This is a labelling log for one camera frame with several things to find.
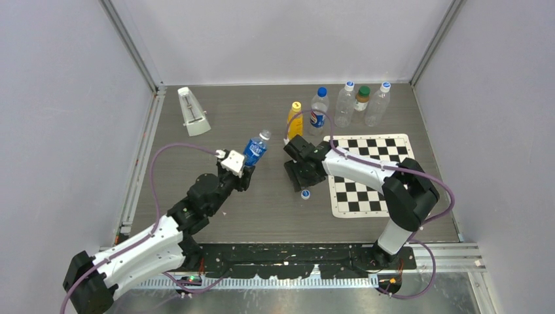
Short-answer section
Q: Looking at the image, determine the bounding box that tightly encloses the white bottle cap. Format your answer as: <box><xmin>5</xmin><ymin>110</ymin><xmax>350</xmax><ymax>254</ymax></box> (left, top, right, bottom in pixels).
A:
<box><xmin>300</xmin><ymin>190</ymin><xmax>311</xmax><ymax>200</ymax></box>

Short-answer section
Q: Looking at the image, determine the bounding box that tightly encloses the yellow juice bottle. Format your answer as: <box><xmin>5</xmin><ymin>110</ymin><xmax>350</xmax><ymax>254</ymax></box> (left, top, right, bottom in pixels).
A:
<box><xmin>287</xmin><ymin>109</ymin><xmax>304</xmax><ymax>140</ymax></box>

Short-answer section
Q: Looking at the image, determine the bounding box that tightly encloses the clear bottle blue label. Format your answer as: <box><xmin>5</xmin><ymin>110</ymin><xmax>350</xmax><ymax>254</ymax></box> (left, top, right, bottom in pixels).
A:
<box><xmin>243</xmin><ymin>130</ymin><xmax>271</xmax><ymax>167</ymax></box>

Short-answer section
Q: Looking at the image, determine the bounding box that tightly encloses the yellow bottle cap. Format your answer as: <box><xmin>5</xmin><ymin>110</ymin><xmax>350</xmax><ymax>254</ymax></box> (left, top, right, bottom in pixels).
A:
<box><xmin>291</xmin><ymin>101</ymin><xmax>302</xmax><ymax>112</ymax></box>

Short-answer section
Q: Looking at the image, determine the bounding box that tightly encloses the clear bottle pepsi label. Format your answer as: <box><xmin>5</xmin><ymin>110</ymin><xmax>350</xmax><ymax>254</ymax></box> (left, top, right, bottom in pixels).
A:
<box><xmin>309</xmin><ymin>91</ymin><xmax>329</xmax><ymax>135</ymax></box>

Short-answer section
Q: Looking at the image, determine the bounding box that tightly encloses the blue bottle cap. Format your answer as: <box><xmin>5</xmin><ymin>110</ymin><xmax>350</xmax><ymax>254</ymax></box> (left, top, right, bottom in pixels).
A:
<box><xmin>317</xmin><ymin>86</ymin><xmax>327</xmax><ymax>97</ymax></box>

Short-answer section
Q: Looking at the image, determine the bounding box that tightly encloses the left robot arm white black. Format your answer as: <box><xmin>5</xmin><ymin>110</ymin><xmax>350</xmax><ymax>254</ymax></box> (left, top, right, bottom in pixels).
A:
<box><xmin>62</xmin><ymin>166</ymin><xmax>255</xmax><ymax>313</ymax></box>

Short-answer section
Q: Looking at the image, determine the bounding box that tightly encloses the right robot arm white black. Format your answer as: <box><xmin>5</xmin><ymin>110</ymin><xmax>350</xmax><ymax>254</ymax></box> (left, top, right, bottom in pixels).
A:
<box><xmin>283</xmin><ymin>135</ymin><xmax>440</xmax><ymax>269</ymax></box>

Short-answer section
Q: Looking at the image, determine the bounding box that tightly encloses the left standing clear bottle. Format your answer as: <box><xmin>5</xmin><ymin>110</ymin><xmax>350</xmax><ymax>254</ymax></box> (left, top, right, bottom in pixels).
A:
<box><xmin>334</xmin><ymin>81</ymin><xmax>355</xmax><ymax>128</ymax></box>

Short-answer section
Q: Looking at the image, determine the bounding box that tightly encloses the standing clear bottle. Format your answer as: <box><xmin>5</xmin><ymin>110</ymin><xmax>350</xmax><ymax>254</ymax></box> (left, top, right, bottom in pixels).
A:
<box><xmin>364</xmin><ymin>82</ymin><xmax>391</xmax><ymax>127</ymax></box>
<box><xmin>334</xmin><ymin>81</ymin><xmax>355</xmax><ymax>128</ymax></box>

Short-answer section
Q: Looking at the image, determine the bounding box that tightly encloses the green cap brown bottle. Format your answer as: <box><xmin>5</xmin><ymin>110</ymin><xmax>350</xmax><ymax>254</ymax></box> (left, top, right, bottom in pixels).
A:
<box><xmin>354</xmin><ymin>86</ymin><xmax>371</xmax><ymax>112</ymax></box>

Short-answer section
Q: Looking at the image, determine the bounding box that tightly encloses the right standing clear bottle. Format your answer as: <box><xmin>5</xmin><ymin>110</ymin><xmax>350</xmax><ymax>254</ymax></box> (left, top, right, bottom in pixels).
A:
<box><xmin>364</xmin><ymin>82</ymin><xmax>391</xmax><ymax>127</ymax></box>

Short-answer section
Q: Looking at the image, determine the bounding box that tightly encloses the checkerboard calibration mat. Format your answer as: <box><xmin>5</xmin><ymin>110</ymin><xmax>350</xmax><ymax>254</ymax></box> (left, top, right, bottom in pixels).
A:
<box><xmin>329</xmin><ymin>133</ymin><xmax>414</xmax><ymax>218</ymax></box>

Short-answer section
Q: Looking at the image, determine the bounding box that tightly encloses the white metronome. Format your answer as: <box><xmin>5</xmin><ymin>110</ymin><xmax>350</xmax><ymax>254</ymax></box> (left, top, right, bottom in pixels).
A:
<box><xmin>177</xmin><ymin>87</ymin><xmax>211</xmax><ymax>137</ymax></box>

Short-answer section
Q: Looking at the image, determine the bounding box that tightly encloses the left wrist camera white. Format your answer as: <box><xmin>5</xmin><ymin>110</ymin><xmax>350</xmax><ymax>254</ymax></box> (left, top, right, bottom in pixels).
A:
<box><xmin>216</xmin><ymin>150</ymin><xmax>245</xmax><ymax>178</ymax></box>

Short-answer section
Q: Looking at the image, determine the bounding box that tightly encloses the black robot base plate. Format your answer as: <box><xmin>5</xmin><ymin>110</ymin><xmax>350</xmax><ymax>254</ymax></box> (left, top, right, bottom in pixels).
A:
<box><xmin>176</xmin><ymin>243</ymin><xmax>417</xmax><ymax>291</ymax></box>

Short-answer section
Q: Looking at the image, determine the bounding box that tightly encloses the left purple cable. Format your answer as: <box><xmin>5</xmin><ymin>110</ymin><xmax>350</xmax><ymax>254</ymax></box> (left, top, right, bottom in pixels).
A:
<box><xmin>59</xmin><ymin>143</ymin><xmax>222</xmax><ymax>314</ymax></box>

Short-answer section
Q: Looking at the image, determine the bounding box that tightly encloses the purple cable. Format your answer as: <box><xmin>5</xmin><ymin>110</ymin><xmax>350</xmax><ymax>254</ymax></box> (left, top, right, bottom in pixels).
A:
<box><xmin>283</xmin><ymin>110</ymin><xmax>456</xmax><ymax>301</ymax></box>
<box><xmin>59</xmin><ymin>143</ymin><xmax>222</xmax><ymax>314</ymax></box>

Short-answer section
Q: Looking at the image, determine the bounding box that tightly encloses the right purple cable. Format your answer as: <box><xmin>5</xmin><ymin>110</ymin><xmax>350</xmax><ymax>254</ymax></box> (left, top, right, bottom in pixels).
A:
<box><xmin>283</xmin><ymin>110</ymin><xmax>456</xmax><ymax>301</ymax></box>

